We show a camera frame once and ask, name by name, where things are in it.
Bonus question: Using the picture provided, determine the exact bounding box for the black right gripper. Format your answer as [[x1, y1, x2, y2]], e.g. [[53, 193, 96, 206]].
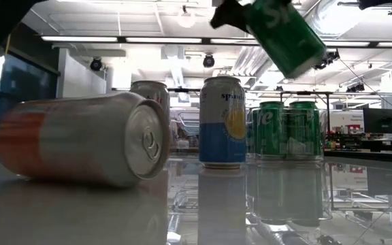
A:
[[358, 0, 392, 10]]

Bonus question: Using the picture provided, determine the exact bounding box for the green Sprite soda can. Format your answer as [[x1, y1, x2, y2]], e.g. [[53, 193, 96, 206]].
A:
[[245, 0, 328, 80], [287, 100, 321, 161], [252, 101, 287, 161]]

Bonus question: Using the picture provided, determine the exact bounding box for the orange grapefruit Spindrift can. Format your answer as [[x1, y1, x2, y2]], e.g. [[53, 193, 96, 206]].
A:
[[129, 80, 172, 115], [0, 91, 172, 189]]

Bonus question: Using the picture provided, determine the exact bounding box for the blue lemon Spindrift can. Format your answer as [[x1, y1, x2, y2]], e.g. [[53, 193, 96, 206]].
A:
[[198, 76, 248, 170]]

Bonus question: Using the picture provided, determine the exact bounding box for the round white ceiling lamp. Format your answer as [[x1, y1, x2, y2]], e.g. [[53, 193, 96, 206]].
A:
[[177, 5, 197, 29]]

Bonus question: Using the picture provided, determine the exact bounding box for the black computer monitor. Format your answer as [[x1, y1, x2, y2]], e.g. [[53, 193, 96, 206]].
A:
[[363, 108, 392, 134]]

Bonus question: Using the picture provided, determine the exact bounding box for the clear plastic bin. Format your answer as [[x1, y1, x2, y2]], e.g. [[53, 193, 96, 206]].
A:
[[246, 107, 328, 161], [169, 108, 201, 159]]

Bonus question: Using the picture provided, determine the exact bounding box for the black background workbench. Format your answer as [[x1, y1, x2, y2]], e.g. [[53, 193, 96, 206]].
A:
[[325, 132, 392, 153]]

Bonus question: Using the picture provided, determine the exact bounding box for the blue window pane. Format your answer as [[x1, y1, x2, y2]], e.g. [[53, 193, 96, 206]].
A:
[[0, 54, 59, 103]]

